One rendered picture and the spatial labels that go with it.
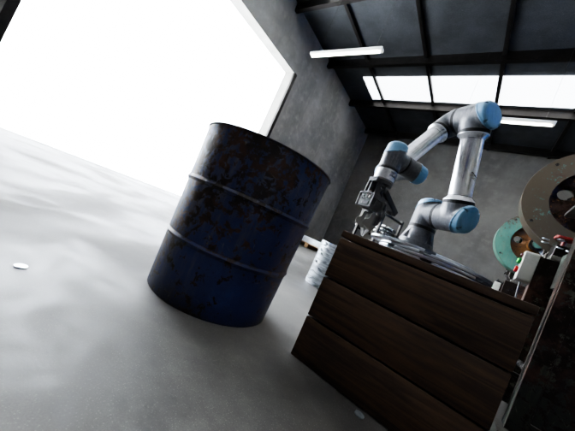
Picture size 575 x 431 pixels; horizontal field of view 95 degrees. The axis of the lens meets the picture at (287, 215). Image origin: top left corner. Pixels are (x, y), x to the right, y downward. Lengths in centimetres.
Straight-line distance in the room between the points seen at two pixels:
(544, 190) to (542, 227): 30
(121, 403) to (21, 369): 13
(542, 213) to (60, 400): 281
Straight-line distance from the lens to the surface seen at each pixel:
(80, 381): 50
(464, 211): 124
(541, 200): 283
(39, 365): 52
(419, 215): 135
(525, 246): 458
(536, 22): 574
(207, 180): 71
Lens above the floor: 30
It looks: 2 degrees up
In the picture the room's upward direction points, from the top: 24 degrees clockwise
